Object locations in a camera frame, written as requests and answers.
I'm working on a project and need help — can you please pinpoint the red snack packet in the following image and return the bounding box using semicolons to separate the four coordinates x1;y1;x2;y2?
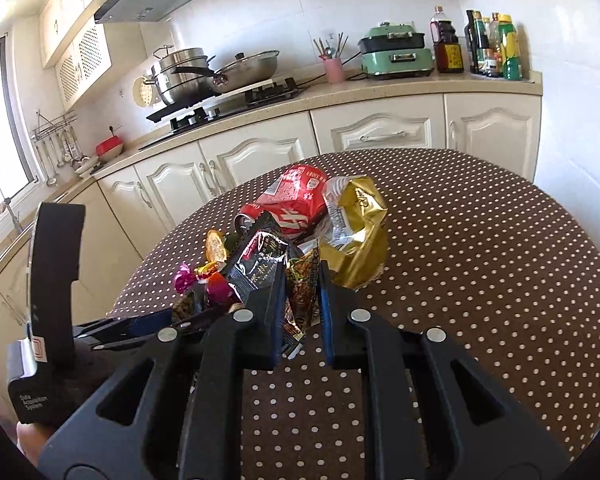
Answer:
234;164;331;241

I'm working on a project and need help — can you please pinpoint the cream lattice-door wall cabinet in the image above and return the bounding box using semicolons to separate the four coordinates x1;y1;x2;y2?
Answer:
55;22;113;111

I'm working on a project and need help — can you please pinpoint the magenta candy wrapper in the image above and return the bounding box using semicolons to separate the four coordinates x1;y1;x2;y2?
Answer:
174;264;196;295

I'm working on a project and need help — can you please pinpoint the stainless steamer pot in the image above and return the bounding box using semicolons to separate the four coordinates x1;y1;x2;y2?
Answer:
144;46;216;106

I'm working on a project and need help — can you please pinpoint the pink utensil holder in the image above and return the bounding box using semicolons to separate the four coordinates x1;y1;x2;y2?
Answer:
322;57;345;84

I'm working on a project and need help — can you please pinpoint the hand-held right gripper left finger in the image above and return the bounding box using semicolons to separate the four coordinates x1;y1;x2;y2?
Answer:
39;260;288;480

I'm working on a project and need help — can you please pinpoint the person's left hand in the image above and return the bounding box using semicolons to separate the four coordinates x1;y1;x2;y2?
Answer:
16;421;49;466

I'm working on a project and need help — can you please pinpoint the cream upper wall cabinet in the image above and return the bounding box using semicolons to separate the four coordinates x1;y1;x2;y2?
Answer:
39;0;148;68

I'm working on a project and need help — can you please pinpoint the red container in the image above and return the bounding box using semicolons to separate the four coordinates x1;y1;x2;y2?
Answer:
96;135;125;157

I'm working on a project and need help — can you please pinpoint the black gas stove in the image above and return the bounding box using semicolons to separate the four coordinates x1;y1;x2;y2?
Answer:
146;77;311;133

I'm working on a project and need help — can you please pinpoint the wall utensil rack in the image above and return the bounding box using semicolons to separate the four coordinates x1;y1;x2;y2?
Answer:
29;109;92;187

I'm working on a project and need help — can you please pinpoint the green electric cooker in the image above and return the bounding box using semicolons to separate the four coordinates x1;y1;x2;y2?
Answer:
357;21;433;81

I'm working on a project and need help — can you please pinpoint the gold foil wrapper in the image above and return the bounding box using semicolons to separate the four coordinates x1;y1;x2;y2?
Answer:
319;176;390;291

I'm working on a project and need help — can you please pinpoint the cream perforated round plate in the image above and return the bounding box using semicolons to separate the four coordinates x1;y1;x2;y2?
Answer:
132;76;154;107

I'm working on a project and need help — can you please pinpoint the stainless wok with lid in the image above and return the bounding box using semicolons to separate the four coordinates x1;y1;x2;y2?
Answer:
170;50;281;94

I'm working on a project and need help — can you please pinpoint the brown patterned packet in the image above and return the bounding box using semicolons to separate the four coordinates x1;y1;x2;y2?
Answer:
280;252;323;358

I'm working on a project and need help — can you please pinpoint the brown polka-dot tablecloth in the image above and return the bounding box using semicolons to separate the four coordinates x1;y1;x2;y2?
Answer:
107;147;600;480

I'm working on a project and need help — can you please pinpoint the green yellow-capped bottle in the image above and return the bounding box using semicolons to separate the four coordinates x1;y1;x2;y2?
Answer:
497;14;523;81

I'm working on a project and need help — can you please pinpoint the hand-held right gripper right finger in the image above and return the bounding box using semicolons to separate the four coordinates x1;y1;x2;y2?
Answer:
317;260;573;480

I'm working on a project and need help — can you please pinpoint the sliding window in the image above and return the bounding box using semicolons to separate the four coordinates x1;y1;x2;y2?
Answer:
0;37;37;241

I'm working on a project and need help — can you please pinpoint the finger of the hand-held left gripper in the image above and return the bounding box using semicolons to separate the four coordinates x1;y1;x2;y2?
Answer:
72;308;176;337
91;307;231;352

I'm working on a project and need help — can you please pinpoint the bundle of chopsticks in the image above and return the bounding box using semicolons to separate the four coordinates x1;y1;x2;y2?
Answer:
312;31;350;60

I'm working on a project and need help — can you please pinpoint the dark brown wrapper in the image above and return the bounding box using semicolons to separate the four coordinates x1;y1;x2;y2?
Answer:
171;292;216;326

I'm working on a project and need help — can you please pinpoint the chrome faucet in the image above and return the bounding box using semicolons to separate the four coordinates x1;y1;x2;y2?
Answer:
0;184;23;233

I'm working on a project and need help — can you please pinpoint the black snack packet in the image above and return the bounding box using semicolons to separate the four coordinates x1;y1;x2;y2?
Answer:
219;227;292;303

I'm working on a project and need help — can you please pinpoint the orange candy wrapper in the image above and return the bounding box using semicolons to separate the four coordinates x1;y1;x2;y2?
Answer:
205;230;229;264

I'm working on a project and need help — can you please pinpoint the large soy sauce bottle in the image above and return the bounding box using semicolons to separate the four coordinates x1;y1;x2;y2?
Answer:
430;6;465;74

